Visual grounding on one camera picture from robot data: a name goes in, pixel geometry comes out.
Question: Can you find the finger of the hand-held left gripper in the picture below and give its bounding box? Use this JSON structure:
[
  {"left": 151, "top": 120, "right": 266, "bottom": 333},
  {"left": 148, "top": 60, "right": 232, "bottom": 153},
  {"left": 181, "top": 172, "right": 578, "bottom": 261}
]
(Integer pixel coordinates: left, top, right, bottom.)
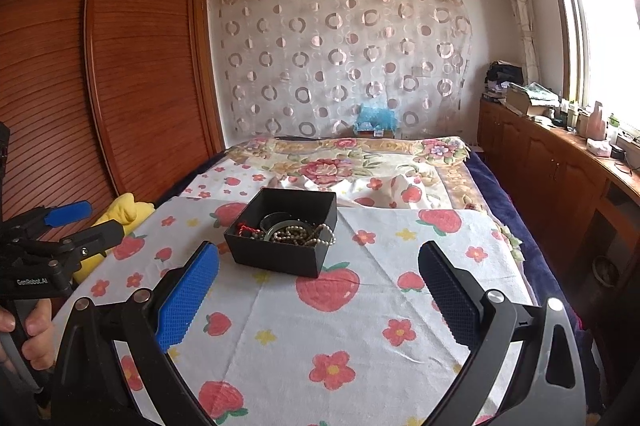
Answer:
[
  {"left": 0, "top": 201, "right": 94, "bottom": 237},
  {"left": 30, "top": 221, "right": 125, "bottom": 274}
]

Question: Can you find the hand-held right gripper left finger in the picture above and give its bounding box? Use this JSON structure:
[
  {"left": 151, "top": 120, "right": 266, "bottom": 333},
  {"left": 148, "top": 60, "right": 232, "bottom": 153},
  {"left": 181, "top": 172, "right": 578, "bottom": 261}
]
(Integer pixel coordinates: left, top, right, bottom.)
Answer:
[{"left": 50, "top": 240, "right": 221, "bottom": 426}]

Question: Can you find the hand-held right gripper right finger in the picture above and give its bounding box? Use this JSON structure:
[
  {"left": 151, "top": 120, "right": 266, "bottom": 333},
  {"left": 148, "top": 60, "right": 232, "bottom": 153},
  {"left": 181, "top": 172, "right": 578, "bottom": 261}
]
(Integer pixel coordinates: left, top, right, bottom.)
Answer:
[{"left": 417, "top": 240, "right": 587, "bottom": 426}]

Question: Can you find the black jewelry box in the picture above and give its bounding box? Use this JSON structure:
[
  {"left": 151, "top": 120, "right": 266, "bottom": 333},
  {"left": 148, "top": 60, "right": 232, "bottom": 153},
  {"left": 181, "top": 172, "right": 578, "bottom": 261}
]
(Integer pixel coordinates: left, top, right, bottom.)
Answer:
[{"left": 223, "top": 187, "right": 339, "bottom": 279}]

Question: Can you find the green jade bangle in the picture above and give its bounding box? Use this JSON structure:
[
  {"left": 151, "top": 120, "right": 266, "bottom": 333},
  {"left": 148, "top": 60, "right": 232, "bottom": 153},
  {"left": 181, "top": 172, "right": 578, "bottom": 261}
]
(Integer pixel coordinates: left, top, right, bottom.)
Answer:
[{"left": 259, "top": 212, "right": 297, "bottom": 241}]

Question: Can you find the pearl bead necklace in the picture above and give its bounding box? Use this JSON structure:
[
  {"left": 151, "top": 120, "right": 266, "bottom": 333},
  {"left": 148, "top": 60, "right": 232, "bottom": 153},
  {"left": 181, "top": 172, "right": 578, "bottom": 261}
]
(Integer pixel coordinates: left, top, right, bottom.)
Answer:
[{"left": 270, "top": 226, "right": 321, "bottom": 249}]

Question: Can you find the cream pearl necklace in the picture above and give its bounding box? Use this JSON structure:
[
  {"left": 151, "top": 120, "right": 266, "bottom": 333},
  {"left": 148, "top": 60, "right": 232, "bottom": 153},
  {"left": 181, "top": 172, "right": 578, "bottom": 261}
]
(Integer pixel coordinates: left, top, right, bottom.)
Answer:
[{"left": 300, "top": 218, "right": 337, "bottom": 249}]

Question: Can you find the person's left hand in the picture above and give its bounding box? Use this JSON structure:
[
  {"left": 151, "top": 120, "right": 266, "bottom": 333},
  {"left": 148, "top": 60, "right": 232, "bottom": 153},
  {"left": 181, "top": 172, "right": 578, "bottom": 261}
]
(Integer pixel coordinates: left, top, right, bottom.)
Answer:
[{"left": 0, "top": 298, "right": 55, "bottom": 377}]

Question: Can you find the yellow plush toy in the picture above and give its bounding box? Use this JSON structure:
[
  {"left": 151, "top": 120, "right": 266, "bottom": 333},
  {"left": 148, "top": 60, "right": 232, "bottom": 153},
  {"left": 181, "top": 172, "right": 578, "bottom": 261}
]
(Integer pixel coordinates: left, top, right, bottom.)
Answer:
[{"left": 75, "top": 193, "right": 156, "bottom": 285}]

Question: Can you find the dark blue blanket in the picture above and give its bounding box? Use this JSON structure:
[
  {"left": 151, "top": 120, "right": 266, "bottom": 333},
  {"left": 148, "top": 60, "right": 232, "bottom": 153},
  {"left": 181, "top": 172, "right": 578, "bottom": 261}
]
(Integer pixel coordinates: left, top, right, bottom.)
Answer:
[{"left": 465, "top": 151, "right": 583, "bottom": 324}]

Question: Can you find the strawberry print bed sheet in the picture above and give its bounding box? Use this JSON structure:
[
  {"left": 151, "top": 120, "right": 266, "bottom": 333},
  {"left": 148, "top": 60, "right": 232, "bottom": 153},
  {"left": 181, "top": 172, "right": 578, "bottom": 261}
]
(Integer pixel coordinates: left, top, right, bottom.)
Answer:
[{"left": 50, "top": 163, "right": 538, "bottom": 426}]

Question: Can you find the wooden wardrobe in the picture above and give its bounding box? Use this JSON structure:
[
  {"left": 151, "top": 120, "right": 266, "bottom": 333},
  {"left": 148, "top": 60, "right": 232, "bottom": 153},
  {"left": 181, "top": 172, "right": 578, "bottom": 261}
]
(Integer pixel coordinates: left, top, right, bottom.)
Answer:
[{"left": 0, "top": 0, "right": 226, "bottom": 251}]

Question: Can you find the wooden cabinet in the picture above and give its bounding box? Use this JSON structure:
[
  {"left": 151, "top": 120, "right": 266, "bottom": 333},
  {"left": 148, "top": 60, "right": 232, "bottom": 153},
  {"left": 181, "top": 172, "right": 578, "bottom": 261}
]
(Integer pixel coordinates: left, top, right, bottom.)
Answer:
[{"left": 477, "top": 98, "right": 640, "bottom": 289}]

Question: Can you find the metal bowl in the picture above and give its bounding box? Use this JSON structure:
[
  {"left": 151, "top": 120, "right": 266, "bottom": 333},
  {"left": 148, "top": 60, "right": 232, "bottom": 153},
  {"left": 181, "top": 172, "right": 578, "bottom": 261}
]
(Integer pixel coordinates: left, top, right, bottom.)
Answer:
[{"left": 592, "top": 256, "right": 621, "bottom": 285}]

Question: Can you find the floral quilt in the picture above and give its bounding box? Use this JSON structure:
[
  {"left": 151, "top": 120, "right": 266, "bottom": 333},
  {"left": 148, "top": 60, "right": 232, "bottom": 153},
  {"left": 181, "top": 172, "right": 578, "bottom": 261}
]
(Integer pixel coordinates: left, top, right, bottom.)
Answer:
[{"left": 220, "top": 136, "right": 527, "bottom": 259}]

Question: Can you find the blue plastic bag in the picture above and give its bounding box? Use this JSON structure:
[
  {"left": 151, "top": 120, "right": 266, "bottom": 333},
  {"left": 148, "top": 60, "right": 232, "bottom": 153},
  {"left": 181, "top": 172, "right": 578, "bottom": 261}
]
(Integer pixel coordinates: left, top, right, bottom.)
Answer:
[{"left": 352, "top": 103, "right": 401, "bottom": 138}]

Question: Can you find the cardboard box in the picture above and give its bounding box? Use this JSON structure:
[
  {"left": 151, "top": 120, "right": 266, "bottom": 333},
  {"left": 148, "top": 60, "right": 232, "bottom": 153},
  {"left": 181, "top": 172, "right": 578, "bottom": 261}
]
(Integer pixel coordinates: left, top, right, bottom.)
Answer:
[{"left": 505, "top": 82, "right": 561, "bottom": 119}]

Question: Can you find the white tissue pack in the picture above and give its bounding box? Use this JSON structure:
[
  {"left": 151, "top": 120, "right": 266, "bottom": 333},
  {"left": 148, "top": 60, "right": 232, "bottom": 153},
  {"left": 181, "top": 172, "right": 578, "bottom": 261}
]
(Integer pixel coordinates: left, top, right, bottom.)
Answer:
[{"left": 586, "top": 138, "right": 614, "bottom": 158}]

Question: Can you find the pile of dark clothes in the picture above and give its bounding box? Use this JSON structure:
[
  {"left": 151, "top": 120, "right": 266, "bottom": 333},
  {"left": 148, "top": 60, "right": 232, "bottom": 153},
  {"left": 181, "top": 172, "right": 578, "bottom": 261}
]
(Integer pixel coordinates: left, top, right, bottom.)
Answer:
[{"left": 484, "top": 62, "right": 526, "bottom": 102}]

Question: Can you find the pink bottle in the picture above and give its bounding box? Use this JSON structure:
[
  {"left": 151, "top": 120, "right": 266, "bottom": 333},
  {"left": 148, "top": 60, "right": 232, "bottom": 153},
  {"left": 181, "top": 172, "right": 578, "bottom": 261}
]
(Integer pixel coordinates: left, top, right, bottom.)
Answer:
[{"left": 590, "top": 102, "right": 609, "bottom": 141}]

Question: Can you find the circle patterned sheer curtain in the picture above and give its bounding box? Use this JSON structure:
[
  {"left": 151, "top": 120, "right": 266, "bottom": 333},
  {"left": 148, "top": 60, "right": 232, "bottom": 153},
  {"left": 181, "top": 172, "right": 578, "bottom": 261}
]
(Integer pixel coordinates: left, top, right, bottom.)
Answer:
[{"left": 207, "top": 0, "right": 476, "bottom": 143}]

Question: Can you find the patterned window curtain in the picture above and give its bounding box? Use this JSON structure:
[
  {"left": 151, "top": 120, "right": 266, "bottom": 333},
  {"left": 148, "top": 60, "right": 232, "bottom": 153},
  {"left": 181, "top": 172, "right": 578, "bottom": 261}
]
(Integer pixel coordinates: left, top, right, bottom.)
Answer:
[{"left": 490, "top": 0, "right": 544, "bottom": 92}]

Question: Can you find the window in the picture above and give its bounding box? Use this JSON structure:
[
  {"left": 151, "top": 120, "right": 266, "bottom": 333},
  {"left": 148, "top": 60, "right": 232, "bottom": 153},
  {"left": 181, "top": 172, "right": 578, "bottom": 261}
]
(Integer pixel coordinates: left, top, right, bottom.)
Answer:
[{"left": 537, "top": 0, "right": 640, "bottom": 143}]

